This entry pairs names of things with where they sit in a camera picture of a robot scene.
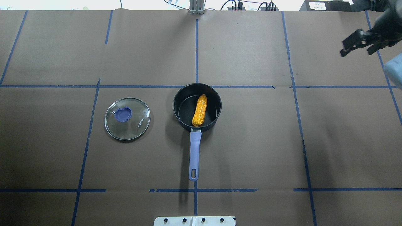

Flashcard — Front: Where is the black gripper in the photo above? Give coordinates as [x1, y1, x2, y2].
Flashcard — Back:
[340, 6, 402, 57]

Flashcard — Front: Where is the yellow toy corn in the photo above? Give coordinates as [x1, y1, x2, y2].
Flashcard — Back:
[192, 94, 207, 127]

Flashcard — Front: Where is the glass pot lid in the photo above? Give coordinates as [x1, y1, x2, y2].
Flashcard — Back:
[104, 98, 151, 141]

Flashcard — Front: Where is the dark blue saucepan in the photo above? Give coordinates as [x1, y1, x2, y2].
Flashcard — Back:
[173, 83, 222, 182]

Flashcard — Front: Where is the white mounting pillar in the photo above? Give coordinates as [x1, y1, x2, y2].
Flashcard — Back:
[153, 216, 236, 226]

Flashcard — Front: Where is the aluminium frame post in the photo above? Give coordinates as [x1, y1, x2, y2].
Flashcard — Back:
[188, 0, 205, 15]

